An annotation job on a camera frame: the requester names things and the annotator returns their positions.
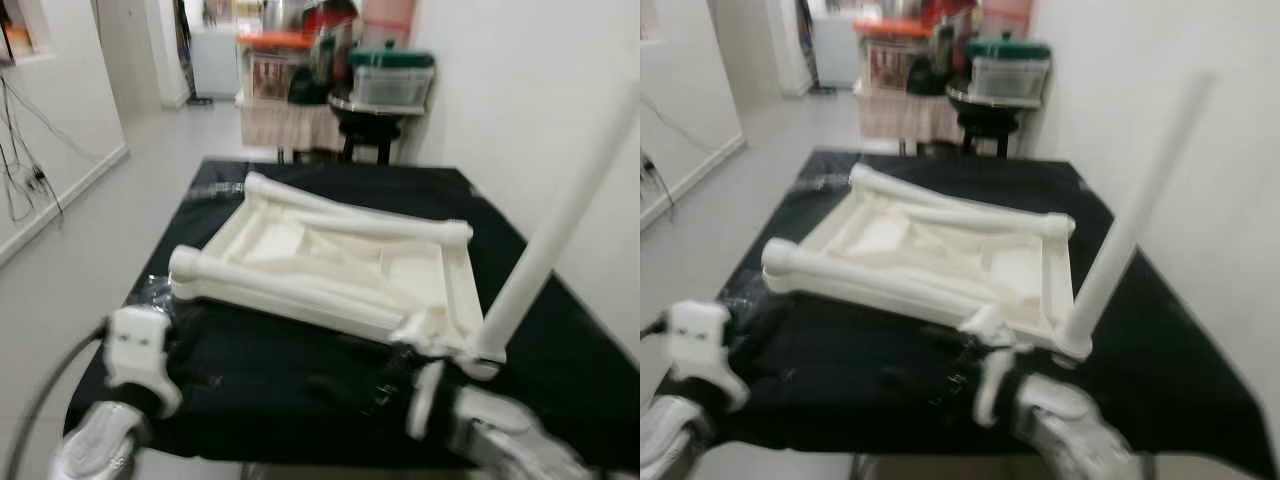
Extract white plastic children table top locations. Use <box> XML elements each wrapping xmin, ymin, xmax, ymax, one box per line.
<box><xmin>762</xmin><ymin>162</ymin><xmax>1093</xmax><ymax>359</ymax></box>
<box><xmin>170</xmin><ymin>172</ymin><xmax>506</xmax><ymax>366</ymax></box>

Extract black tablecloth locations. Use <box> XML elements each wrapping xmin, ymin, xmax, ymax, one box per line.
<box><xmin>65</xmin><ymin>155</ymin><xmax>641</xmax><ymax>471</ymax></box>
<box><xmin>700</xmin><ymin>148</ymin><xmax>1280</xmax><ymax>476</ymax></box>

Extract clear tape patch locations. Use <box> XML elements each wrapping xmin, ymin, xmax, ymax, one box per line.
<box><xmin>725</xmin><ymin>270</ymin><xmax>766</xmax><ymax>311</ymax></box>
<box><xmin>130</xmin><ymin>270</ymin><xmax>181</xmax><ymax>311</ymax></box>

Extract table with beige cloth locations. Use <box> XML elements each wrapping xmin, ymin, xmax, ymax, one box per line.
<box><xmin>238</xmin><ymin>95</ymin><xmax>346</xmax><ymax>156</ymax></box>
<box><xmin>858</xmin><ymin>85</ymin><xmax>966</xmax><ymax>143</ymax></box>

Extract clear container with green lid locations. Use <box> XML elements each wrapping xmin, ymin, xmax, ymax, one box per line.
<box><xmin>965</xmin><ymin>32</ymin><xmax>1053</xmax><ymax>101</ymax></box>
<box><xmin>348</xmin><ymin>42</ymin><xmax>436</xmax><ymax>109</ymax></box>

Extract black bag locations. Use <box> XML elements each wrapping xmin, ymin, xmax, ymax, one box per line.
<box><xmin>288</xmin><ymin>35</ymin><xmax>346</xmax><ymax>106</ymax></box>
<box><xmin>908</xmin><ymin>25</ymin><xmax>961</xmax><ymax>98</ymax></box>

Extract box with orange lid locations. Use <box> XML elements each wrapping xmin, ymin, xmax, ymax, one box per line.
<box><xmin>238</xmin><ymin>30</ymin><xmax>316</xmax><ymax>101</ymax></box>
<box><xmin>855</xmin><ymin>20</ymin><xmax>931</xmax><ymax>91</ymax></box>

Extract white fridge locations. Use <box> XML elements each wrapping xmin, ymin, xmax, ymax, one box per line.
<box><xmin>810</xmin><ymin>0</ymin><xmax>861</xmax><ymax>89</ymax></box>
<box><xmin>190</xmin><ymin>0</ymin><xmax>246</xmax><ymax>99</ymax></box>

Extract red translucent container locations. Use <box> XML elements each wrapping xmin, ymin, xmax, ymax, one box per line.
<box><xmin>980</xmin><ymin>0</ymin><xmax>1033</xmax><ymax>41</ymax></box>
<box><xmin>360</xmin><ymin>0</ymin><xmax>413</xmax><ymax>51</ymax></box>

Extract black wall cables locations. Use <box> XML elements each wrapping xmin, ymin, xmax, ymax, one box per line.
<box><xmin>0</xmin><ymin>75</ymin><xmax>101</xmax><ymax>223</ymax></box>
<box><xmin>640</xmin><ymin>95</ymin><xmax>721</xmax><ymax>221</ymax></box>

